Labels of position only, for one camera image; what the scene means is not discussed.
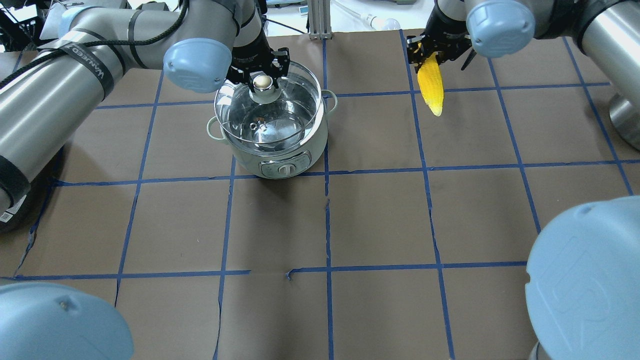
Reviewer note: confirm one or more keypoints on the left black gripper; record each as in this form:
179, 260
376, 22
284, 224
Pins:
255, 50

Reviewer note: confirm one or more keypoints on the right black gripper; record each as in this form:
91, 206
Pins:
448, 30

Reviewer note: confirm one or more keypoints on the yellow corn cob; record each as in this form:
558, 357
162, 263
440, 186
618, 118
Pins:
430, 84

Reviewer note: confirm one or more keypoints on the glass pot lid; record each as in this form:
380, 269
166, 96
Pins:
273, 119

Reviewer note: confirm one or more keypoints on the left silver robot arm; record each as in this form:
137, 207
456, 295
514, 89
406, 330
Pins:
205, 44

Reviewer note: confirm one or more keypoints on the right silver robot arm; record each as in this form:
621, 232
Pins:
606, 31

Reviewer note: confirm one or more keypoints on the pale green electric pot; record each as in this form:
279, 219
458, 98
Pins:
292, 162

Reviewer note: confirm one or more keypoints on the aluminium frame post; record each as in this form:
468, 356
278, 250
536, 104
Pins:
318, 19

